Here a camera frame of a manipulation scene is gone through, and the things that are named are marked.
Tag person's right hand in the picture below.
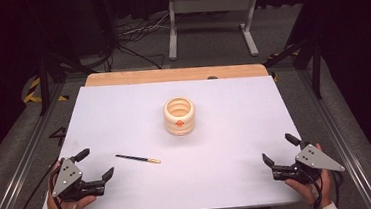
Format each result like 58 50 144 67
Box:
281 141 336 209

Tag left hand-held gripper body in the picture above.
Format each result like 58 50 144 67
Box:
48 154 109 203

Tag white table cover board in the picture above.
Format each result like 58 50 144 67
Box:
29 69 308 209

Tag white metal stand frame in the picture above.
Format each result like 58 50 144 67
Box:
163 0 265 65

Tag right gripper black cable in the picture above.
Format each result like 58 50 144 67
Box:
298 166 347 209

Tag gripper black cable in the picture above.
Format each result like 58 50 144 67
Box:
298 166 347 209
46 163 93 209

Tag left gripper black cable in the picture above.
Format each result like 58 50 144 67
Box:
46 163 93 209

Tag person's left hand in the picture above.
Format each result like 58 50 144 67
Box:
42 157 98 209

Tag cream ribbed pen holder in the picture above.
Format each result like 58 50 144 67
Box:
161 95 198 138

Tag yellow black hazard tape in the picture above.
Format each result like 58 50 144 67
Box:
267 48 304 83
20 75 70 105

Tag black computer tower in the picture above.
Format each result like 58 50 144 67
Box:
90 0 119 56

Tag aluminium floor rail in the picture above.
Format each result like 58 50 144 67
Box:
294 63 371 209
0 81 79 209

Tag black floor cables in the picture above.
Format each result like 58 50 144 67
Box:
105 10 176 73

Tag black pen with gold tip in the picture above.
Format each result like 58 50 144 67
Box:
114 150 162 168

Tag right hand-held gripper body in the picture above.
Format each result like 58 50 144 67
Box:
269 140 347 188

